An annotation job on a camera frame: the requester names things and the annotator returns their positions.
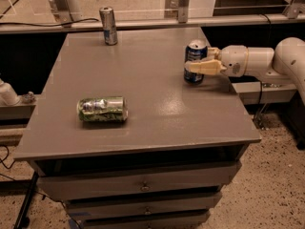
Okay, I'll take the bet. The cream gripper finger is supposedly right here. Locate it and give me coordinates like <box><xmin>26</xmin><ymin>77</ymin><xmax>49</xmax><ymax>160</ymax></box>
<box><xmin>185</xmin><ymin>59</ymin><xmax>227</xmax><ymax>75</ymax></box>
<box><xmin>207</xmin><ymin>47</ymin><xmax>221</xmax><ymax>60</ymax></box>

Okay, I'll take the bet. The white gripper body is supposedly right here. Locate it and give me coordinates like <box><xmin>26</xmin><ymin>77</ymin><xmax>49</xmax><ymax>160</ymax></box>
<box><xmin>219</xmin><ymin>45</ymin><xmax>248</xmax><ymax>77</ymax></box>

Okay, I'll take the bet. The blue pepsi can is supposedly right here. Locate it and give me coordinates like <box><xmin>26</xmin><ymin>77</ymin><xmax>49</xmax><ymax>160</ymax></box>
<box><xmin>184</xmin><ymin>39</ymin><xmax>208</xmax><ymax>84</ymax></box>

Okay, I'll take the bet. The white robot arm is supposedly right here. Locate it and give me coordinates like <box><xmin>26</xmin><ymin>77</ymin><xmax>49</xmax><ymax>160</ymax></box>
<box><xmin>184</xmin><ymin>37</ymin><xmax>305</xmax><ymax>103</ymax></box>

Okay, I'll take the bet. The tall silver energy drink can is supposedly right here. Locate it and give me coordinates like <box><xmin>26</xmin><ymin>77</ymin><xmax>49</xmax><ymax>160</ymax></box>
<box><xmin>99</xmin><ymin>6</ymin><xmax>117</xmax><ymax>46</ymax></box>

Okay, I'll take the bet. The green crushed soda can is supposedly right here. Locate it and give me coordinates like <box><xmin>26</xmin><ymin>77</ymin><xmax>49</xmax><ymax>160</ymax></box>
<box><xmin>76</xmin><ymin>96</ymin><xmax>128</xmax><ymax>122</ymax></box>

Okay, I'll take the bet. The grey drawer cabinet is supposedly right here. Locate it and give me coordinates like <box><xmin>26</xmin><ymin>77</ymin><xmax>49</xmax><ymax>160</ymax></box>
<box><xmin>12</xmin><ymin>26</ymin><xmax>262</xmax><ymax>229</ymax></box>

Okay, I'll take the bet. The bottom grey drawer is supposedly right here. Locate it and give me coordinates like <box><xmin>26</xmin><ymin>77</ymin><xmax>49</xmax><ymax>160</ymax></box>
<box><xmin>84</xmin><ymin>210</ymin><xmax>210</xmax><ymax>229</ymax></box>

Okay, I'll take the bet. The grey drawer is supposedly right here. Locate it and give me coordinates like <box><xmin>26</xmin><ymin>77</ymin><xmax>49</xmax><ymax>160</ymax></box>
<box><xmin>38</xmin><ymin>161</ymin><xmax>241</xmax><ymax>200</ymax></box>
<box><xmin>84</xmin><ymin>210</ymin><xmax>210</xmax><ymax>229</ymax></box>
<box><xmin>67</xmin><ymin>192</ymin><xmax>222</xmax><ymax>220</ymax></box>

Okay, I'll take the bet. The top grey drawer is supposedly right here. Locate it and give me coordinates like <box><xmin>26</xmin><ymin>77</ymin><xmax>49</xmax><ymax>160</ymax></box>
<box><xmin>38</xmin><ymin>161</ymin><xmax>241</xmax><ymax>200</ymax></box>

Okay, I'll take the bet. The middle grey drawer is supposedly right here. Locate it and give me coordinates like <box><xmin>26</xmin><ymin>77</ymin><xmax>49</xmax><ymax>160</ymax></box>
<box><xmin>67</xmin><ymin>192</ymin><xmax>222</xmax><ymax>220</ymax></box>

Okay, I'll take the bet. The white pipe fitting left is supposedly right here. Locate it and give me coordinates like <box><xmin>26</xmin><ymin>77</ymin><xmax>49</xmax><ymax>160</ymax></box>
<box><xmin>0</xmin><ymin>79</ymin><xmax>36</xmax><ymax>106</ymax></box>

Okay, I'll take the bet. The black stand leg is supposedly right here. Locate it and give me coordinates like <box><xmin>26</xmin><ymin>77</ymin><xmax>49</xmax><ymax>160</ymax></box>
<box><xmin>13</xmin><ymin>172</ymin><xmax>39</xmax><ymax>229</ymax></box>

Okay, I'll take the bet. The centre metal frame post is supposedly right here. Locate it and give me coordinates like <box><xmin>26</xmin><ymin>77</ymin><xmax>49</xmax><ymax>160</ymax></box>
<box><xmin>164</xmin><ymin>0</ymin><xmax>190</xmax><ymax>23</ymax></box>

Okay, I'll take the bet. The metal frame post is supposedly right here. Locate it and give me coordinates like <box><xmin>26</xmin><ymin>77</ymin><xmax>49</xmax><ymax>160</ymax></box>
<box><xmin>164</xmin><ymin>0</ymin><xmax>190</xmax><ymax>23</ymax></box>
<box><xmin>48</xmin><ymin>0</ymin><xmax>83</xmax><ymax>24</ymax></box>

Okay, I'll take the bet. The horizontal metal rail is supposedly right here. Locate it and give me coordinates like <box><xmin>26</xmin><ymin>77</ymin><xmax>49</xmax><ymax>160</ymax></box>
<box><xmin>0</xmin><ymin>13</ymin><xmax>305</xmax><ymax>34</ymax></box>

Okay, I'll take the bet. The left metal frame post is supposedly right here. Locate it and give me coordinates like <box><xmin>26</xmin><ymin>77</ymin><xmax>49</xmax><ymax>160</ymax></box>
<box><xmin>48</xmin><ymin>0</ymin><xmax>83</xmax><ymax>24</ymax></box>

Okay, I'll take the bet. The black cable on rail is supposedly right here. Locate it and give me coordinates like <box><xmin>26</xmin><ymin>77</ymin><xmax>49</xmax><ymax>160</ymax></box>
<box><xmin>0</xmin><ymin>17</ymin><xmax>101</xmax><ymax>29</ymax></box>

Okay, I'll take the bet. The black floor cable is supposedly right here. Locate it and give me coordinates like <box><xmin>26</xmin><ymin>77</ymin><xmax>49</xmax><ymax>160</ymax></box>
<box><xmin>0</xmin><ymin>144</ymin><xmax>17</xmax><ymax>180</ymax></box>

